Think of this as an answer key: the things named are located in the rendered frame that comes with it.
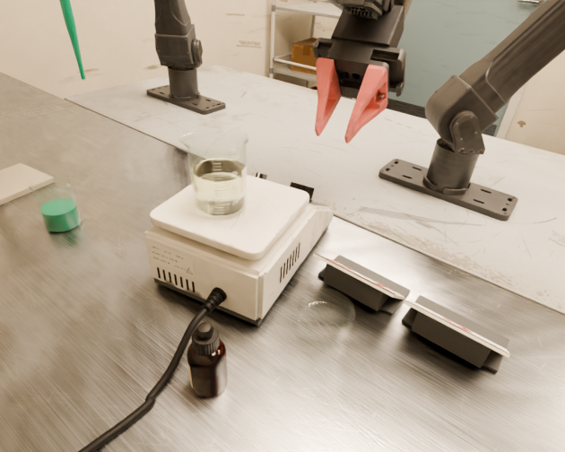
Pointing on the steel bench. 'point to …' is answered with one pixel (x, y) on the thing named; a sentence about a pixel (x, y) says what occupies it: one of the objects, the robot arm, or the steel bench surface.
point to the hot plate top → (253, 237)
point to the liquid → (72, 32)
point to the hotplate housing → (235, 266)
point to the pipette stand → (5, 178)
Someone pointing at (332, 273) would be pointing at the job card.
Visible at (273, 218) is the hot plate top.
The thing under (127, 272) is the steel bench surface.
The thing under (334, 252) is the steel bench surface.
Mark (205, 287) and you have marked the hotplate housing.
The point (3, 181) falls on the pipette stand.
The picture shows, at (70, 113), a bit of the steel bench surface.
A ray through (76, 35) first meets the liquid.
